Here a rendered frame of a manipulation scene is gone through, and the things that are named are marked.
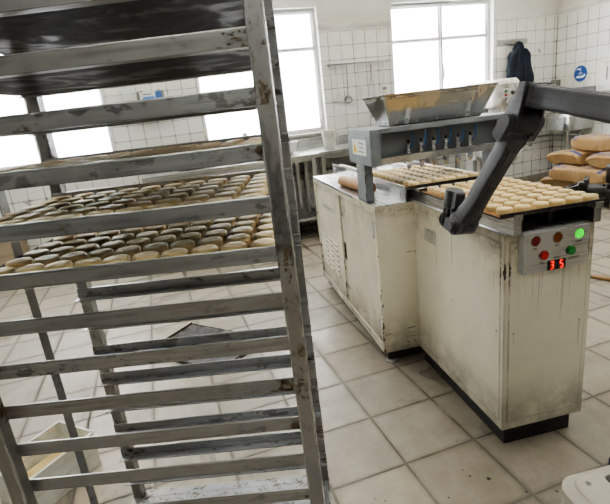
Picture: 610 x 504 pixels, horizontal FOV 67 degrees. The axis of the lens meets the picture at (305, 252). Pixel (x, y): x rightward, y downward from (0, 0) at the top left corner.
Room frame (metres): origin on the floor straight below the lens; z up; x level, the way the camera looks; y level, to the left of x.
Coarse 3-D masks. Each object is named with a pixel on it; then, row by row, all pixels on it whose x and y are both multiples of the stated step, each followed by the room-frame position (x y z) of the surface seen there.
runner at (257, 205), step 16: (160, 208) 0.80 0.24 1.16; (176, 208) 0.80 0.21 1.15; (192, 208) 0.80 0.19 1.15; (208, 208) 0.80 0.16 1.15; (224, 208) 0.80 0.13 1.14; (240, 208) 0.80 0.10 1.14; (256, 208) 0.80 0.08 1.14; (16, 224) 0.81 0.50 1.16; (32, 224) 0.81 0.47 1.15; (48, 224) 0.81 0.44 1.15; (64, 224) 0.81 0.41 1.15; (80, 224) 0.80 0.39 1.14; (96, 224) 0.80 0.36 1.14; (112, 224) 0.80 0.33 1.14; (128, 224) 0.80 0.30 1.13; (144, 224) 0.80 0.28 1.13; (160, 224) 0.80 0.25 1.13; (0, 240) 0.81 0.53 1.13; (16, 240) 0.81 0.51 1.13
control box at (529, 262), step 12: (552, 228) 1.43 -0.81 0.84; (564, 228) 1.42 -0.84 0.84; (576, 228) 1.43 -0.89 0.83; (588, 228) 1.44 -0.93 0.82; (528, 240) 1.40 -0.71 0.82; (540, 240) 1.41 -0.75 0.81; (552, 240) 1.42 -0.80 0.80; (564, 240) 1.42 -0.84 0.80; (576, 240) 1.43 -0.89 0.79; (528, 252) 1.40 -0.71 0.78; (540, 252) 1.41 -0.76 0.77; (552, 252) 1.42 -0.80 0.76; (564, 252) 1.42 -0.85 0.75; (576, 252) 1.43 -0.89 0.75; (528, 264) 1.40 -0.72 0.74; (540, 264) 1.41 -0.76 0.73; (564, 264) 1.42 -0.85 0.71; (576, 264) 1.43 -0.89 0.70
